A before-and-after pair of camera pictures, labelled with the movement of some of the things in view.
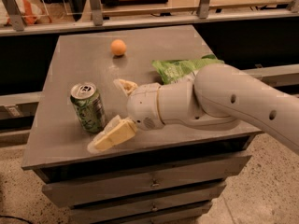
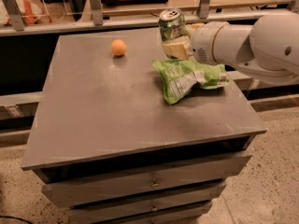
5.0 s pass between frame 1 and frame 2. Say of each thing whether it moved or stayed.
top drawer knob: stayed
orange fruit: stayed
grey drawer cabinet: stayed
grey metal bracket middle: stayed
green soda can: moved
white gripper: moved
